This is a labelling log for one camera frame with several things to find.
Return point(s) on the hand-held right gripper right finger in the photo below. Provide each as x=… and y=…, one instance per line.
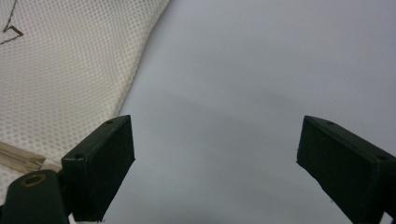
x=345, y=168

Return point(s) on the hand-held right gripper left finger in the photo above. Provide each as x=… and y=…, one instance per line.
x=99, y=168

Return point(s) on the cream mesh laundry bag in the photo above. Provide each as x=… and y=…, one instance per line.
x=62, y=77

